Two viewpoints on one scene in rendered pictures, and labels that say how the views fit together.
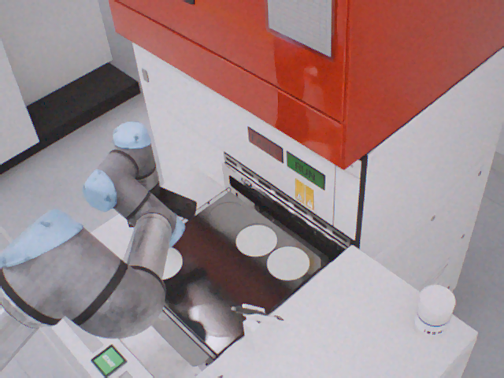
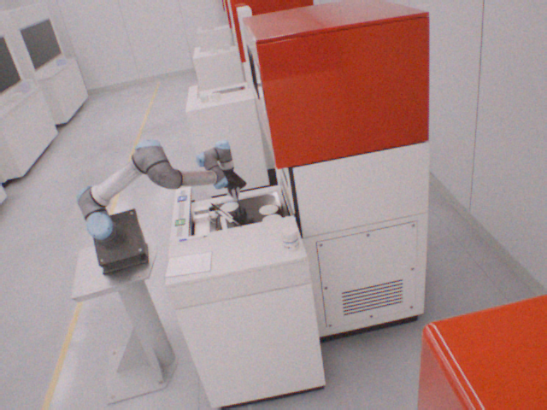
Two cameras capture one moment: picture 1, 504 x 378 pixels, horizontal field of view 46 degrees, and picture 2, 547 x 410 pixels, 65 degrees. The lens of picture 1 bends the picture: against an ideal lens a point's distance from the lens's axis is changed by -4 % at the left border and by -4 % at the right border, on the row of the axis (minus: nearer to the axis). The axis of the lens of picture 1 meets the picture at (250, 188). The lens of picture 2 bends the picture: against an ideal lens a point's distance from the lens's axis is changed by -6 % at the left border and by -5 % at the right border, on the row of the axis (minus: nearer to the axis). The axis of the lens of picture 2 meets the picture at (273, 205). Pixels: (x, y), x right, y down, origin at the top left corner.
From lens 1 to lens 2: 144 cm
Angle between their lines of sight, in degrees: 32
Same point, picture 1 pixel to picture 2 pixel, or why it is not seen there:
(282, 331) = (238, 231)
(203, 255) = (245, 208)
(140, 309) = (163, 174)
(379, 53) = (288, 120)
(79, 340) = (177, 214)
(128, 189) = (209, 161)
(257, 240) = (268, 209)
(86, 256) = (154, 152)
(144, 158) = (223, 154)
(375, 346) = (264, 246)
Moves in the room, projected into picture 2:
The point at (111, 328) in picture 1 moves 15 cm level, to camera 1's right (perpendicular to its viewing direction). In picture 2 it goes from (152, 176) to (177, 180)
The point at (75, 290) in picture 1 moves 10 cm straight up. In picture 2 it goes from (147, 161) to (140, 140)
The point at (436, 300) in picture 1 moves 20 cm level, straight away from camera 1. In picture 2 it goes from (287, 230) to (325, 212)
